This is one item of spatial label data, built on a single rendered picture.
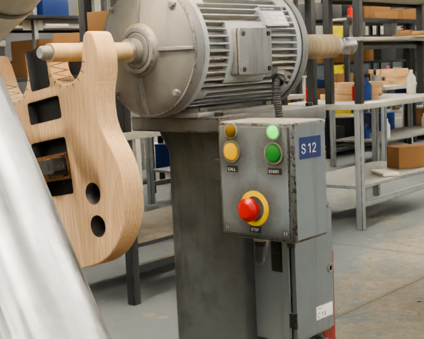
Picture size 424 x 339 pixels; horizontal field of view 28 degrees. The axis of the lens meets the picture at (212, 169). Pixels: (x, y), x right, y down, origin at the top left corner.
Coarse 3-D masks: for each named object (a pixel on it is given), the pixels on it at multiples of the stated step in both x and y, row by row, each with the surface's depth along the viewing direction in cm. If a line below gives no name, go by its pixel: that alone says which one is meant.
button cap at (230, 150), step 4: (228, 144) 144; (232, 144) 143; (224, 148) 144; (228, 148) 144; (232, 148) 143; (236, 148) 143; (224, 152) 144; (228, 152) 144; (232, 152) 143; (236, 152) 143; (228, 156) 144; (232, 156) 143; (236, 156) 143
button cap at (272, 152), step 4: (268, 148) 138; (272, 148) 137; (276, 148) 137; (268, 152) 138; (272, 152) 138; (276, 152) 137; (280, 152) 137; (268, 156) 138; (272, 156) 138; (276, 156) 137; (280, 156) 137; (272, 160) 138; (276, 160) 137
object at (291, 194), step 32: (256, 128) 140; (288, 128) 136; (320, 128) 142; (224, 160) 145; (256, 160) 141; (288, 160) 136; (320, 160) 142; (224, 192) 146; (256, 192) 141; (288, 192) 137; (320, 192) 142; (224, 224) 147; (256, 224) 142; (288, 224) 138; (320, 224) 143; (256, 256) 148
